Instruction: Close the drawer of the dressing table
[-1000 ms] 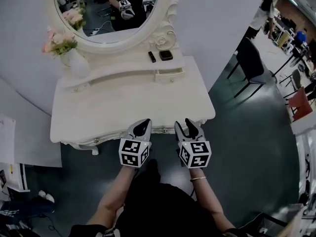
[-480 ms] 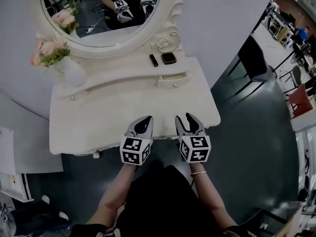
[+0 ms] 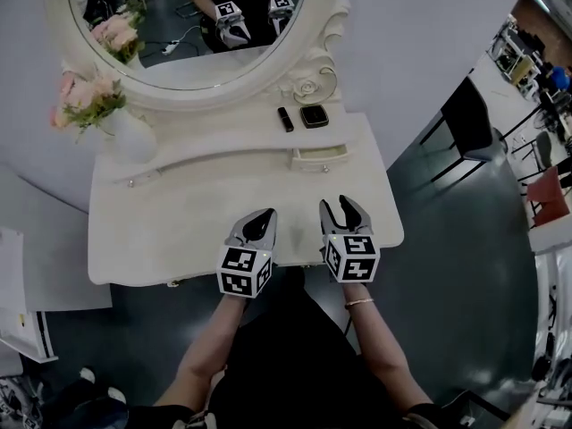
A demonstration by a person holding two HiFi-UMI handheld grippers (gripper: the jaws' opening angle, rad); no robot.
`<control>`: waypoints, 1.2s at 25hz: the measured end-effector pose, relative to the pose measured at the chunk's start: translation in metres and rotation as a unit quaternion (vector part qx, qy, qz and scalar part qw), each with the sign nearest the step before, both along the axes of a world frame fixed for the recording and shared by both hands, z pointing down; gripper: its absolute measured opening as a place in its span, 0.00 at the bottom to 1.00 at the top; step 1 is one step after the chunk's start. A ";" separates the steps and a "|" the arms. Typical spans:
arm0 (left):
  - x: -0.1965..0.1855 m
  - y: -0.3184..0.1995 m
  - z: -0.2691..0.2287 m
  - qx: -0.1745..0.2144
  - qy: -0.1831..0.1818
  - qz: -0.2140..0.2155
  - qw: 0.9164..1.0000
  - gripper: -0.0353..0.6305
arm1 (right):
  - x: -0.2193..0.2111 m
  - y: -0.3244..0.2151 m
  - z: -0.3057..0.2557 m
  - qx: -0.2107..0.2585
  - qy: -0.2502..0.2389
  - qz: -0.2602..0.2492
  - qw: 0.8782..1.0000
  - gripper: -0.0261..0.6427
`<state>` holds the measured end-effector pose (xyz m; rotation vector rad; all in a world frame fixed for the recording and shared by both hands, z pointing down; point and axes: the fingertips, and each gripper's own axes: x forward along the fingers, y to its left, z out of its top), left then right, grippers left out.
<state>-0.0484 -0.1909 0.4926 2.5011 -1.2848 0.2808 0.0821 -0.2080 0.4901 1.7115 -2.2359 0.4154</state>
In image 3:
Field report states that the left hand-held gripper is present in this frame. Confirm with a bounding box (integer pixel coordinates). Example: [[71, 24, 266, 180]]
[[216, 208, 280, 300]]

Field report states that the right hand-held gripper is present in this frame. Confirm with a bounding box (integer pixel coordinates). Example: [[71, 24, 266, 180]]
[[318, 194, 382, 284]]

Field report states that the small white drawer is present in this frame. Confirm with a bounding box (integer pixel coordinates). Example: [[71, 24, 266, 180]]
[[290, 143, 350, 173]]

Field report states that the person's left forearm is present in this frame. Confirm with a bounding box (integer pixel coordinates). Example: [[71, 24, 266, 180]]
[[154, 293, 251, 414]]

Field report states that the person's right forearm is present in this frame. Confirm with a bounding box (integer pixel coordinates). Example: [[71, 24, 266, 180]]
[[341, 282, 437, 416]]

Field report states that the white dressing table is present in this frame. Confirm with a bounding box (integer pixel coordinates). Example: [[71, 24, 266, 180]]
[[87, 112, 406, 288]]

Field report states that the black compact case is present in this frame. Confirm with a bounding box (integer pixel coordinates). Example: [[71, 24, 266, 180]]
[[299, 104, 332, 130]]

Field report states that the black lipstick tube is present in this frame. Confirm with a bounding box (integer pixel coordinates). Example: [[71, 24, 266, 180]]
[[277, 105, 296, 133]]

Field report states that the person's black clothing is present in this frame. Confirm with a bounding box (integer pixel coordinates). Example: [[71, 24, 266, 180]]
[[129, 268, 448, 429]]

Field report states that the white vase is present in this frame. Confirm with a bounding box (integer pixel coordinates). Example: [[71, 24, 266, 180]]
[[103, 106, 158, 164]]

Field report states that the black chair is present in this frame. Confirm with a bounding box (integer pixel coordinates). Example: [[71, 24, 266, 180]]
[[418, 76, 509, 184]]

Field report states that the red chair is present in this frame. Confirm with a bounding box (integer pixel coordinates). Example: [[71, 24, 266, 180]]
[[526, 165, 572, 230]]

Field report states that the pink flower bouquet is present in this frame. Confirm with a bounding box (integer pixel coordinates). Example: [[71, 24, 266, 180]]
[[49, 66, 129, 141]]

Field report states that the grey chair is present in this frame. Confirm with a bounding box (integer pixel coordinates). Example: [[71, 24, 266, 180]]
[[511, 130, 556, 183]]

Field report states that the white metal rack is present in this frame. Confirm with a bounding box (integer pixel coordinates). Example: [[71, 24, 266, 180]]
[[489, 13, 544, 93]]

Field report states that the white cabinet with black edge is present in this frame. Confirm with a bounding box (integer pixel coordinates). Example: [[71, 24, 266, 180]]
[[0, 227, 60, 366]]

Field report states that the black cable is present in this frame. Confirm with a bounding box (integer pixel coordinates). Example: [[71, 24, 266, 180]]
[[342, 308, 359, 337]]

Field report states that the oval mirror with white frame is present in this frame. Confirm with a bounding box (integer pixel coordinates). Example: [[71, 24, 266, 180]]
[[43, 0, 354, 122]]

